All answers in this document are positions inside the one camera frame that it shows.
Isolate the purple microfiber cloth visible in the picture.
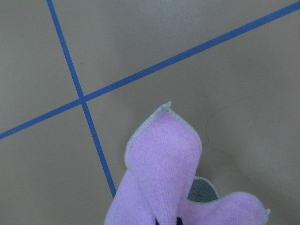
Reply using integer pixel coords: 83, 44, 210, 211
105, 103, 270, 225

